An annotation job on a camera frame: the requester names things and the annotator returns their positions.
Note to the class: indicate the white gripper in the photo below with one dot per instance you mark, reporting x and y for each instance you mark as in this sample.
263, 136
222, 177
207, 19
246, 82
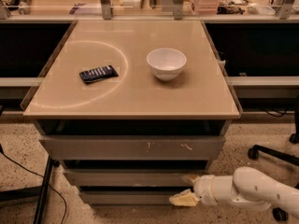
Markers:
203, 187

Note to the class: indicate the grey bottom drawer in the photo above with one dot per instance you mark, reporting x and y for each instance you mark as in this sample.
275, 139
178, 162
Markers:
127, 197

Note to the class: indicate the grey drawer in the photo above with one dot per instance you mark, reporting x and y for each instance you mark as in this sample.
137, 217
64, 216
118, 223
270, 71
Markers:
132, 148
127, 197
131, 178

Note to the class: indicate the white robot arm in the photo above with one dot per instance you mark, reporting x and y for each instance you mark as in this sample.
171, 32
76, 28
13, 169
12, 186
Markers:
246, 188

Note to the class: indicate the grey middle drawer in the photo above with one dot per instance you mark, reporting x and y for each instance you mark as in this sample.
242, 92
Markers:
131, 178

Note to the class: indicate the grey drawer cabinet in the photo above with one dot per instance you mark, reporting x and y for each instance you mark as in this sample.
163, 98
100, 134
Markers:
198, 102

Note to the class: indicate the grey top drawer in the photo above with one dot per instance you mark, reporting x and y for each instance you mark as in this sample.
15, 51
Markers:
132, 148

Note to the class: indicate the white ceramic bowl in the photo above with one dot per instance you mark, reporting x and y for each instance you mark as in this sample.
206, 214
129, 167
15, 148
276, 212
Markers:
166, 64

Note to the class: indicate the dark blue snack packet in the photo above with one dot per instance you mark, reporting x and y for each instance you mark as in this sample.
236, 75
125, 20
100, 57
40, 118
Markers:
98, 74

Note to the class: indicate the black stand leg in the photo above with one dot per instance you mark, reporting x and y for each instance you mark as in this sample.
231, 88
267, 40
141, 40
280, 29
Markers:
39, 192

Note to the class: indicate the grey metal post right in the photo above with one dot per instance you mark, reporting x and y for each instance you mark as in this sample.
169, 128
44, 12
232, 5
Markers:
178, 9

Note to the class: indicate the grey metal post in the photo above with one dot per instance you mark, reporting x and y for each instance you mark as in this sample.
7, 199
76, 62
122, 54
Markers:
106, 9
178, 9

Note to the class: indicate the grey metal post left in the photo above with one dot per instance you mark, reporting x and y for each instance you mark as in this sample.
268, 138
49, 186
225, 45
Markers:
106, 9

